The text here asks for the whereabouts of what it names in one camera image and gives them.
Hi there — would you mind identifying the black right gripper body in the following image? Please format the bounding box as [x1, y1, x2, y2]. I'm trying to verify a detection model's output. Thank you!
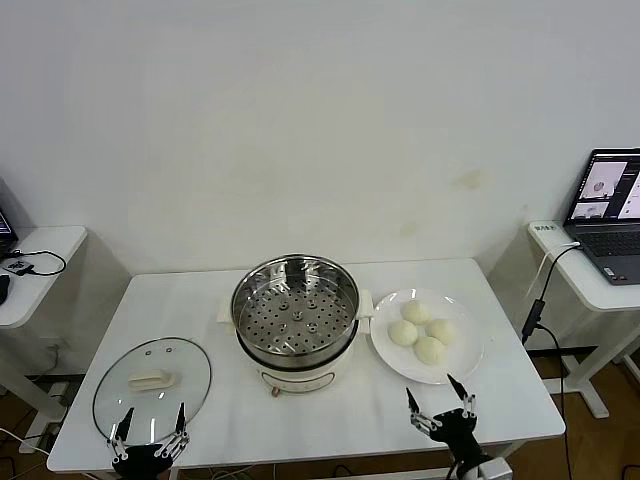
[428, 408, 486, 464]

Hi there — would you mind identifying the white side table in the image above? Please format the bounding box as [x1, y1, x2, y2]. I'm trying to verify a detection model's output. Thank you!
[0, 224, 89, 441]
[527, 219, 640, 420]

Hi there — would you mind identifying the white laptop cable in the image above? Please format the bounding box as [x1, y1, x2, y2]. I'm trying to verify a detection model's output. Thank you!
[527, 241, 581, 299]

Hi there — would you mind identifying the cream electric cooking pot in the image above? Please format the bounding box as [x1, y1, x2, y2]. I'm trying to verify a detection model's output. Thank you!
[215, 292, 375, 397]

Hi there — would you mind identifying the white steamed baozi bun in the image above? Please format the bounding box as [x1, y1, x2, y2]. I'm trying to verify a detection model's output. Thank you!
[401, 299, 433, 325]
[414, 336, 448, 367]
[388, 319, 419, 347]
[425, 318, 458, 346]

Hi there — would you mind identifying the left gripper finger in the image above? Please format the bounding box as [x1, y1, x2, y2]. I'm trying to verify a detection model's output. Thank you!
[106, 406, 136, 464]
[153, 401, 192, 459]

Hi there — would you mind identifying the white round plate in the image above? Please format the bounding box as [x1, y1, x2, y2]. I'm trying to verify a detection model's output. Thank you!
[370, 287, 485, 385]

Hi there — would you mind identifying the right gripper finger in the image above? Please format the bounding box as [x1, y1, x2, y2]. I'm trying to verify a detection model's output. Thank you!
[446, 372, 477, 421]
[405, 387, 444, 441]

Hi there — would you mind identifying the black looped cable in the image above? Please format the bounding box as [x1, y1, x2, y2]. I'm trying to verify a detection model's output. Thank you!
[14, 248, 67, 276]

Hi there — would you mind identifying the stainless steel steamer basket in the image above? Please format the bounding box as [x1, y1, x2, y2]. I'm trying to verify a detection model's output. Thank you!
[230, 253, 360, 365]

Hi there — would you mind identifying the black cable with adapter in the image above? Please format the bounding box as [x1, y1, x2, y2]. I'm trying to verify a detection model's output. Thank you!
[521, 241, 582, 480]

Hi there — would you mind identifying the grey open laptop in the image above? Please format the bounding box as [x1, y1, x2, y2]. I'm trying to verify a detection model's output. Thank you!
[562, 146, 640, 287]

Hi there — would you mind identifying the glass lid with cream handle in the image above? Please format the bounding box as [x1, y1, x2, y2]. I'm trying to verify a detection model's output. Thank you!
[92, 336, 213, 447]

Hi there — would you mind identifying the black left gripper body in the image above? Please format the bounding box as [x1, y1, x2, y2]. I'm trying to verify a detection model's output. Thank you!
[110, 444, 174, 480]

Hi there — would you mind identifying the black open laptop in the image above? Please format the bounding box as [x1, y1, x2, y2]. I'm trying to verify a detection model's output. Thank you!
[0, 175, 20, 255]

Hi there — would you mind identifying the white floor cable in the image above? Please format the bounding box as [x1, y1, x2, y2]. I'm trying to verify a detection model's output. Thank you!
[0, 427, 52, 457]

